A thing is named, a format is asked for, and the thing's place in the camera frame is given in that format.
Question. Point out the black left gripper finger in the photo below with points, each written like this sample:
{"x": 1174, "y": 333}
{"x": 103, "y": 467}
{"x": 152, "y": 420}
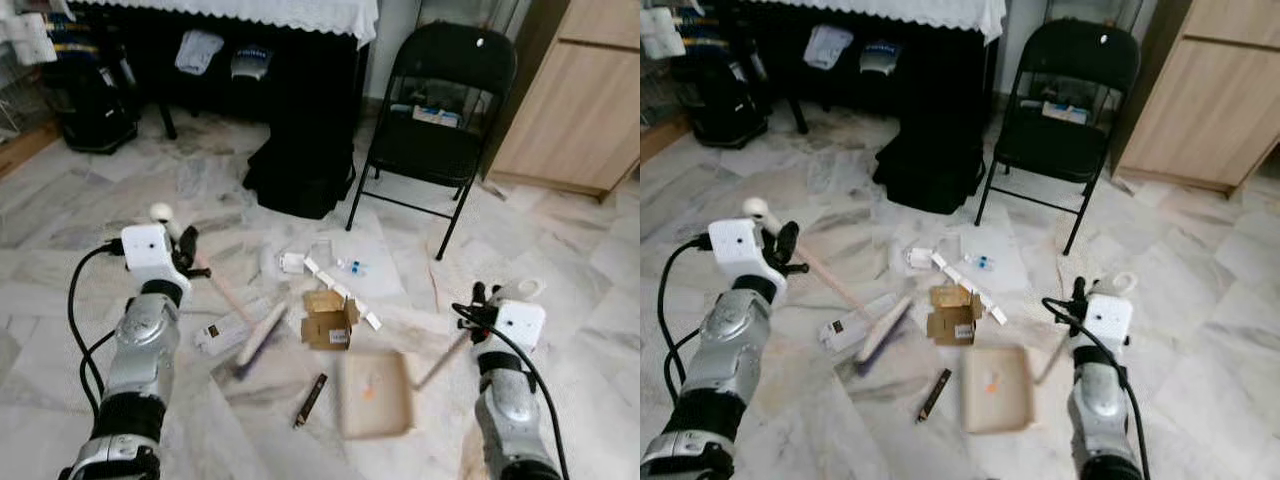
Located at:
{"x": 188, "y": 243}
{"x": 787, "y": 240}

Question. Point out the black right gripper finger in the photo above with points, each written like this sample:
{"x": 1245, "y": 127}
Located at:
{"x": 479, "y": 295}
{"x": 1077, "y": 290}

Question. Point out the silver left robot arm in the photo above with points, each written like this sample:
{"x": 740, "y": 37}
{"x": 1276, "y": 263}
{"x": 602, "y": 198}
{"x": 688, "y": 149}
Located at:
{"x": 140, "y": 350}
{"x": 735, "y": 345}

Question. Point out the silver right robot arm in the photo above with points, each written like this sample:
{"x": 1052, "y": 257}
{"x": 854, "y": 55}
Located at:
{"x": 510, "y": 420}
{"x": 1100, "y": 415}

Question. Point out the long white carton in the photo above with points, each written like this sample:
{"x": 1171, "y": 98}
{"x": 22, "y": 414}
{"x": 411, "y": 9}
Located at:
{"x": 235, "y": 325}
{"x": 860, "y": 320}

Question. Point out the long white cardboard strip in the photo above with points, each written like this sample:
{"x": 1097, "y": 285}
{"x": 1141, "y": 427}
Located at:
{"x": 996, "y": 315}
{"x": 370, "y": 320}

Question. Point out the small plastic water bottle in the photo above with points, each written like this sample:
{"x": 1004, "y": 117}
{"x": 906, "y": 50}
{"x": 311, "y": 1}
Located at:
{"x": 979, "y": 262}
{"x": 353, "y": 268}

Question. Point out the small white box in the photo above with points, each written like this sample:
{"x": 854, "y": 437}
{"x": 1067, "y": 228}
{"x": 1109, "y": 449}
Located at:
{"x": 919, "y": 258}
{"x": 293, "y": 263}

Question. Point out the black table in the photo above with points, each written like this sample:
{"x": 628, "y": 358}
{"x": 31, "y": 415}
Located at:
{"x": 168, "y": 120}
{"x": 799, "y": 115}

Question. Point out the brown open cardboard box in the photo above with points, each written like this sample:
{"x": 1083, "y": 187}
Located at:
{"x": 325, "y": 330}
{"x": 950, "y": 325}

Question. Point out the tan paper packet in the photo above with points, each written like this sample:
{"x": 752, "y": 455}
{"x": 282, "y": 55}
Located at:
{"x": 947, "y": 295}
{"x": 322, "y": 300}

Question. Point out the black fabric bag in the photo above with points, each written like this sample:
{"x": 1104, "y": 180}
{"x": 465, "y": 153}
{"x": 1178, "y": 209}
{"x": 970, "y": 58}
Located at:
{"x": 300, "y": 175}
{"x": 930, "y": 170}

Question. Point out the clear plastic wrapper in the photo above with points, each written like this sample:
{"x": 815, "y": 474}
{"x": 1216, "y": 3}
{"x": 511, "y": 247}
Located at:
{"x": 950, "y": 240}
{"x": 325, "y": 245}

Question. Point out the black canister appliance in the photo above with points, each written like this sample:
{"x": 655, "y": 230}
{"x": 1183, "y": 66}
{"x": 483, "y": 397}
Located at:
{"x": 725, "y": 110}
{"x": 95, "y": 115}

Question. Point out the black folding chair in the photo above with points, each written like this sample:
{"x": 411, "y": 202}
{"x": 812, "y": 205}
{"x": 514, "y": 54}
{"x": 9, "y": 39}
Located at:
{"x": 430, "y": 150}
{"x": 1055, "y": 145}

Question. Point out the dark brown wrapper bar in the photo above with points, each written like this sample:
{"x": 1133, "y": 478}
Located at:
{"x": 934, "y": 396}
{"x": 310, "y": 400}

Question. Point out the long brown cardboard box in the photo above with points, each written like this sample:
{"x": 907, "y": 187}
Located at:
{"x": 25, "y": 152}
{"x": 660, "y": 140}

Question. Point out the white box with blue print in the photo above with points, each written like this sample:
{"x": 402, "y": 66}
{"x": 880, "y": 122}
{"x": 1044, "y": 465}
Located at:
{"x": 440, "y": 116}
{"x": 1065, "y": 112}

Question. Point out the white folded garment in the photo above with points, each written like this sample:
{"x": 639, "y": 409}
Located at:
{"x": 830, "y": 48}
{"x": 200, "y": 52}

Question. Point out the silver blue printed bag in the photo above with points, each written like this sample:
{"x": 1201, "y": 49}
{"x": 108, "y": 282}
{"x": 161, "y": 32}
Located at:
{"x": 880, "y": 58}
{"x": 252, "y": 62}

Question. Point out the light wood drawer cabinet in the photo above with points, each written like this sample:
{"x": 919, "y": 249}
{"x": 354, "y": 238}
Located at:
{"x": 580, "y": 110}
{"x": 1205, "y": 105}

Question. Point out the white lace tablecloth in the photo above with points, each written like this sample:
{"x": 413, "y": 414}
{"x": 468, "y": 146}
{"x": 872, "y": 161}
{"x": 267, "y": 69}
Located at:
{"x": 250, "y": 15}
{"x": 880, "y": 12}

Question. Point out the white paper rolls pack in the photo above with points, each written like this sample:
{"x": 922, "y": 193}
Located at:
{"x": 30, "y": 40}
{"x": 662, "y": 35}

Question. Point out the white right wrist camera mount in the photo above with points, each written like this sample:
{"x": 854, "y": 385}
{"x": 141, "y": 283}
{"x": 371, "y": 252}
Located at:
{"x": 1110, "y": 320}
{"x": 520, "y": 325}

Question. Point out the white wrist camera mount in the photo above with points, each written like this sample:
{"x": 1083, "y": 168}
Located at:
{"x": 520, "y": 325}
{"x": 738, "y": 248}
{"x": 148, "y": 250}
{"x": 1110, "y": 320}

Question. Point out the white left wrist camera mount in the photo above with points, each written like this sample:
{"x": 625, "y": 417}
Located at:
{"x": 148, "y": 250}
{"x": 738, "y": 248}

